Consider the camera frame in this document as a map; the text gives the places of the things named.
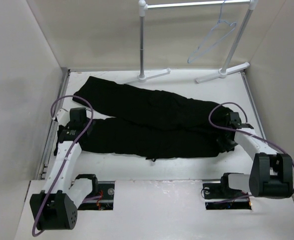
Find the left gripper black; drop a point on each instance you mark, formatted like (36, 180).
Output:
(87, 122)

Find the black trousers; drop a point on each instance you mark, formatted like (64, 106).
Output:
(154, 124)

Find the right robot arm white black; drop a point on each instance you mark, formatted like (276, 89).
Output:
(271, 172)

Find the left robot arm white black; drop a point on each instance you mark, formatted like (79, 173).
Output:
(56, 206)

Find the white garment rack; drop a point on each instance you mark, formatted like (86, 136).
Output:
(220, 73)

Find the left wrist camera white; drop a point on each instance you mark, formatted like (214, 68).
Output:
(62, 117)

